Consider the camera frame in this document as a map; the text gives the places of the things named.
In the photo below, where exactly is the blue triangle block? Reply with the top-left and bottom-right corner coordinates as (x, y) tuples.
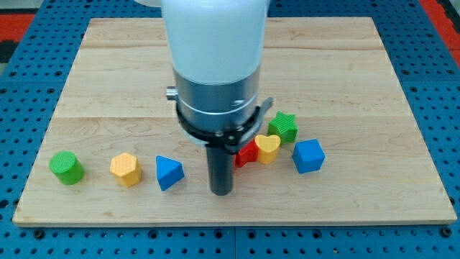
(155, 155), (185, 191)

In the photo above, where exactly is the blue cube block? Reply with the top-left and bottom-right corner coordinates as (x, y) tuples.
(292, 139), (326, 174)

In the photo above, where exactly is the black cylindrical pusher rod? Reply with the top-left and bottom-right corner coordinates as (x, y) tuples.
(206, 147), (234, 196)

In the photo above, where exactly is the silver tool flange with clamp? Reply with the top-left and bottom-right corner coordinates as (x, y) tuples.
(167, 70), (273, 154)

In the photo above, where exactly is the green star block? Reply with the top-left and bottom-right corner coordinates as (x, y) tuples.
(267, 111), (298, 144)

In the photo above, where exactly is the red block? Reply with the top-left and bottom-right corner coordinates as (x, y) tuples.
(234, 140), (259, 168)

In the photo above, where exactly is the yellow heart block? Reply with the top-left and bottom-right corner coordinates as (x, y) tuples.
(254, 135), (281, 165)

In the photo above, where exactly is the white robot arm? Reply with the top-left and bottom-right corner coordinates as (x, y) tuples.
(143, 0), (273, 196)

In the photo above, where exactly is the yellow hexagon block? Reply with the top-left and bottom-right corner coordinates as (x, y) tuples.
(109, 153), (142, 188)

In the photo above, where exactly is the green cylinder block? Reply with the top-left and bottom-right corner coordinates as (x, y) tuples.
(49, 150), (85, 185)

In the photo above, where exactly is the wooden board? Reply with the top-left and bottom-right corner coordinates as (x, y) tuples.
(12, 17), (457, 227)

